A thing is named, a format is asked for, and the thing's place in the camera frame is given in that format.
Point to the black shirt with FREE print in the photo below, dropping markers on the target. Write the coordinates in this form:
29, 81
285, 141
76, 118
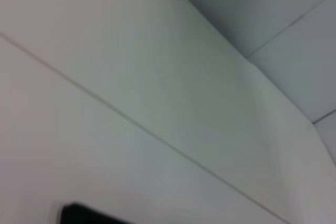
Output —
84, 216

